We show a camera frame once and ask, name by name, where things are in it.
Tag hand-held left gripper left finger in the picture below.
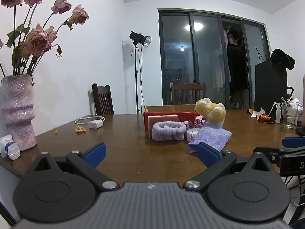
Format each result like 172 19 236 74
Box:
29 142 120 192

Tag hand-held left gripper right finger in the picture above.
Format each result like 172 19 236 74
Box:
183 142 277 192

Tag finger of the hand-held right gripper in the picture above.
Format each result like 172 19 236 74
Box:
253 147 305 165
282 136 305 148

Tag purple knit cloth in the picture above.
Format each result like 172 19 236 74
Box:
188 126 232 152

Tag white round foam sponge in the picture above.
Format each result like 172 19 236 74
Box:
184 128 202 142

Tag pink satin cloth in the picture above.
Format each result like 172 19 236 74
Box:
182 116 208 130

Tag red cardboard box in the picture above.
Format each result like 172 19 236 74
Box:
143 104 203 131

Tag yellow plush toy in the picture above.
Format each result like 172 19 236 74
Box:
193 98 226 130

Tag purple fluffy headband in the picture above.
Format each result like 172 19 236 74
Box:
152 122 187 141

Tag pink sponge block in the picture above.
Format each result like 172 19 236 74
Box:
148 114 179 137

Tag clear drinking glass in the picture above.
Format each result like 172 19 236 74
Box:
282 101 299 130

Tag white spray bottle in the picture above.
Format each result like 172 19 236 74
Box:
274 102 282 123

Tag white paper scrap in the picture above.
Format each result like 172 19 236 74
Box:
252 107 266 118

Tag dark wooden chair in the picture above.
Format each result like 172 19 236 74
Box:
170 82 206 105
92 83 114 115

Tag black upright case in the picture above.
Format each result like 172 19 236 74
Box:
254 60 289 112

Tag small white blue bottle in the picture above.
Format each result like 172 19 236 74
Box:
7 141 21 160

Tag black garment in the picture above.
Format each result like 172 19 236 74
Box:
267 49 296 71

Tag pink textured ceramic vase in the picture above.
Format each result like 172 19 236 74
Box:
0 75 37 151

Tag white power adapter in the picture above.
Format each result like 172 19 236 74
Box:
0 134 13 158

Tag dark framed sliding glass door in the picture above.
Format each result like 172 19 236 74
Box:
158 8 271 111

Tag hanging clothes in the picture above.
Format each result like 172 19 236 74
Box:
224 25 241 46

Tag studio light on stand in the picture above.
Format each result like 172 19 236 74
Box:
130 31 152 114

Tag bunch of dried pink roses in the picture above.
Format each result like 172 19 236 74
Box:
0 0 90 77

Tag white charger cable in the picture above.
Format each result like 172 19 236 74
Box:
75 116 105 124

